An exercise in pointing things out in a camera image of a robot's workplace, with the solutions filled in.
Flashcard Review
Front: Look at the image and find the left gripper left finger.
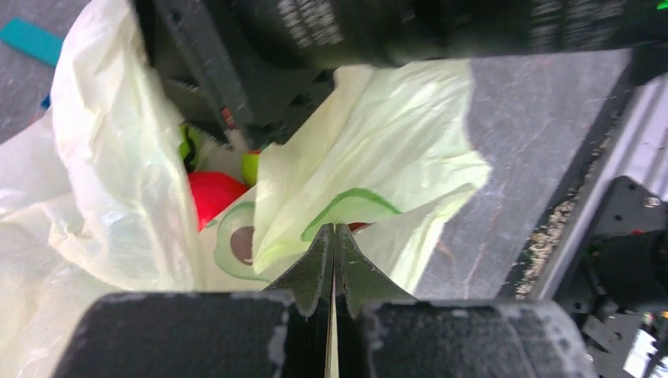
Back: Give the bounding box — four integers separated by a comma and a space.
54, 224, 334, 377

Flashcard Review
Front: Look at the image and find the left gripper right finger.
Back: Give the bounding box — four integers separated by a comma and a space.
333, 224, 596, 377

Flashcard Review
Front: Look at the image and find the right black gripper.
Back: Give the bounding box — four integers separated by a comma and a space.
132, 1, 334, 150

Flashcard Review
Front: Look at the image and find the light green plastic bag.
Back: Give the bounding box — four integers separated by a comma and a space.
1, 1, 490, 377

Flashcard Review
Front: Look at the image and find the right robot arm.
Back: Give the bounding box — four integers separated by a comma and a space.
132, 0, 667, 148

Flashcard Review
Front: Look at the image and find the green fake apple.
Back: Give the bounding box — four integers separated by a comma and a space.
241, 150, 261, 187

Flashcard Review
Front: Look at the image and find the red fake apple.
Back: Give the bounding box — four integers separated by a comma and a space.
187, 172, 249, 231

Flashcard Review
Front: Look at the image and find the blue lego brick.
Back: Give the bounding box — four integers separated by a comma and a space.
39, 94, 51, 110

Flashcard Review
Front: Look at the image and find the teal rectangular block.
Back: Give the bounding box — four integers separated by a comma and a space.
1, 18, 64, 67

